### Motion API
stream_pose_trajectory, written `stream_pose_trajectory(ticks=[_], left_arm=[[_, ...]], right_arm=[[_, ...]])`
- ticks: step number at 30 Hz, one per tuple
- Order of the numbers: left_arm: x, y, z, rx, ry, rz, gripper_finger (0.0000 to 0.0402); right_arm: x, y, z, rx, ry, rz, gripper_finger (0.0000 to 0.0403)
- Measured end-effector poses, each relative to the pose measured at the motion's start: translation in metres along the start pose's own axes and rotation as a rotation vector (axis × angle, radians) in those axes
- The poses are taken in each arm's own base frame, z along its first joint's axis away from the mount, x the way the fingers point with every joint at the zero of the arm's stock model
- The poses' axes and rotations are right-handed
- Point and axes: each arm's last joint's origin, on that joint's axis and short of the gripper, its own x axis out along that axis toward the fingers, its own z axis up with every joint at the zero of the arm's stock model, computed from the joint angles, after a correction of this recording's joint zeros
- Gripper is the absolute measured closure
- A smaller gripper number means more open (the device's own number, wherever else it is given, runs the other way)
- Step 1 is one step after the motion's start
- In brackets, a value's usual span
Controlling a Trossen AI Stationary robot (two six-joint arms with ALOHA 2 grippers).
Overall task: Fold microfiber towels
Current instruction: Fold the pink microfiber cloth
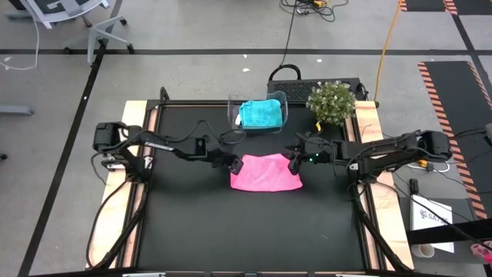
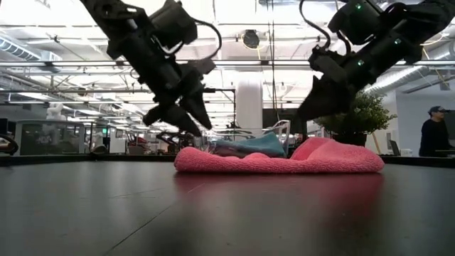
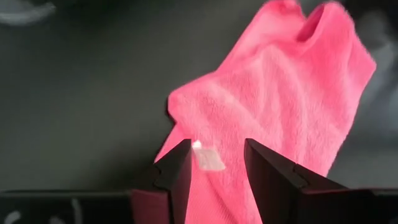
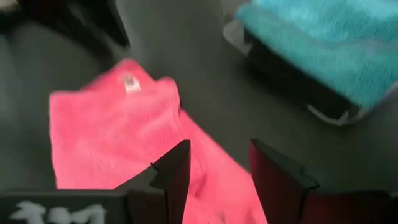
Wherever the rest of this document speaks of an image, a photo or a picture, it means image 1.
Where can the white printed booklet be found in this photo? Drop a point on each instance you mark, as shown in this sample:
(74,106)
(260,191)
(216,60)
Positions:
(426,215)

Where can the wooden table side board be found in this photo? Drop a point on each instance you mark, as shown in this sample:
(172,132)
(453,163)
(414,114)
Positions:
(367,115)
(132,115)

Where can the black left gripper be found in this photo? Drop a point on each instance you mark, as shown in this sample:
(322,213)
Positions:
(221,155)

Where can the black perforated computer case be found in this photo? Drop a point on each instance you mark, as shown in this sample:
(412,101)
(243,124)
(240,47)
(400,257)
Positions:
(300,90)

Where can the black table frame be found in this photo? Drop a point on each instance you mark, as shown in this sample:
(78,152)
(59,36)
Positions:
(184,103)

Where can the clear plastic bin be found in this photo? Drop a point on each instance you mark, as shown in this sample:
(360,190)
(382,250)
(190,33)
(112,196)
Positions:
(232,115)

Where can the small black device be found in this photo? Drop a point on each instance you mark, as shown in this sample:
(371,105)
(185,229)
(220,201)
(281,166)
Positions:
(414,186)

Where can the black beam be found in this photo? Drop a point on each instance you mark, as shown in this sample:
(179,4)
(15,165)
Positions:
(449,232)

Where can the pink patterned object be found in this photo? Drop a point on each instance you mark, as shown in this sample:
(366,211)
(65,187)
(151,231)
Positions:
(480,252)

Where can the teal microfiber towel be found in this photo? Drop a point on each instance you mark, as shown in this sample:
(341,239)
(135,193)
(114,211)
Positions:
(261,113)

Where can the pink microfiber towel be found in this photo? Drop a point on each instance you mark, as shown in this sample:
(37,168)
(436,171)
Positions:
(265,173)

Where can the grey metal bar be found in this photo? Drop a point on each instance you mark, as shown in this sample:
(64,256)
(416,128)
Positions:
(15,111)

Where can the beige tape roll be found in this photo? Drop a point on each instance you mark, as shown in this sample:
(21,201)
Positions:
(414,249)

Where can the grey office chair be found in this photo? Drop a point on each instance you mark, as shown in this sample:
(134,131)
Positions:
(92,42)

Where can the yellow power plug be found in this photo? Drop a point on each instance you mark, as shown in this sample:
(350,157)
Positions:
(423,163)

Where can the small black floor object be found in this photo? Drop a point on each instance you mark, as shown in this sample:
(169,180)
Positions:
(2,156)

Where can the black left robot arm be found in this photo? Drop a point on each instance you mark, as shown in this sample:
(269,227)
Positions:
(161,145)

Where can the small green potted plant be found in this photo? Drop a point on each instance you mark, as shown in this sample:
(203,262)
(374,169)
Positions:
(330,104)

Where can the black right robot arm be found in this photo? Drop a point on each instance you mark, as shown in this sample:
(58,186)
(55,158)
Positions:
(384,148)

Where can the black mat orange striped edge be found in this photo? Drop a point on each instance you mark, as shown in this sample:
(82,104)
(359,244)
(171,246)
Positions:
(449,115)
(423,4)

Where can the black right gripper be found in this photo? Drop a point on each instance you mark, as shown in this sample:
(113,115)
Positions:
(305,150)

